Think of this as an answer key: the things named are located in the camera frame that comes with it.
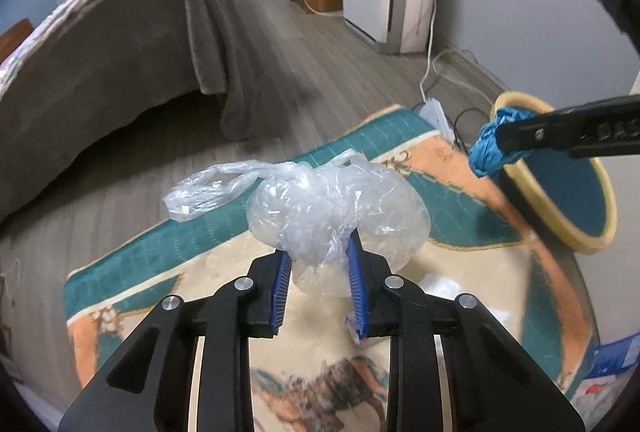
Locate blue printed package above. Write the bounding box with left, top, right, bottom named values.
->
left=575, top=334, right=640, bottom=413

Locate clear plastic bag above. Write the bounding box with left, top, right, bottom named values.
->
left=162, top=151, right=432, bottom=297

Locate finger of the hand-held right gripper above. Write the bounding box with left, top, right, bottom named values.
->
left=495, top=94, right=640, bottom=160

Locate wooden headboard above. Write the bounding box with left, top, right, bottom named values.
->
left=0, top=19, right=33, bottom=62

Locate yellow and teal waste bin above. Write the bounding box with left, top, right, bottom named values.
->
left=489, top=90, right=617, bottom=255

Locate black cable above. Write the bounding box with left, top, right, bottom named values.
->
left=452, top=109, right=493, bottom=147

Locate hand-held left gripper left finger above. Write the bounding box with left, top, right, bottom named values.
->
left=57, top=249, right=293, bottom=432

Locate thick white power cable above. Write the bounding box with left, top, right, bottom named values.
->
left=419, top=0, right=438, bottom=105

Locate bed with brown cover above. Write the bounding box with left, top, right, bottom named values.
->
left=0, top=0, right=263, bottom=223

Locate thin white cable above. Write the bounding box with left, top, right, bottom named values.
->
left=432, top=49, right=501, bottom=113

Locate teal and orange patterned rug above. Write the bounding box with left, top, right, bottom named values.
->
left=64, top=104, right=601, bottom=432

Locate blue plastic cover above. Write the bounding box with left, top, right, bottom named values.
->
left=469, top=106, right=536, bottom=177

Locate white power strip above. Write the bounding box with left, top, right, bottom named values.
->
left=417, top=99, right=453, bottom=140

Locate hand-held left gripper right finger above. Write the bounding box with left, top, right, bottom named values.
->
left=347, top=232, right=583, bottom=432

